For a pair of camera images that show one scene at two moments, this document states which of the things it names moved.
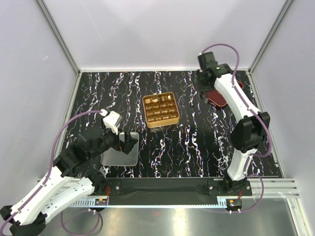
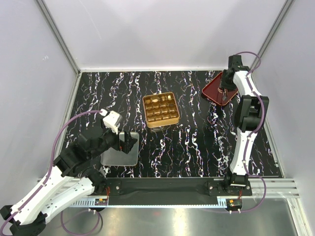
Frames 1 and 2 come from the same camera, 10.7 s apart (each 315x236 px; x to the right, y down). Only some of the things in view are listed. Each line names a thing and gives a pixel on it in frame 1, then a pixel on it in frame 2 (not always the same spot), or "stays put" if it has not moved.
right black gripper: x=198 y=86 to x=224 y=85
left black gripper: x=127 y=146 stays put
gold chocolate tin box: x=160 y=109 stays put
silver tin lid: x=113 y=157 stays put
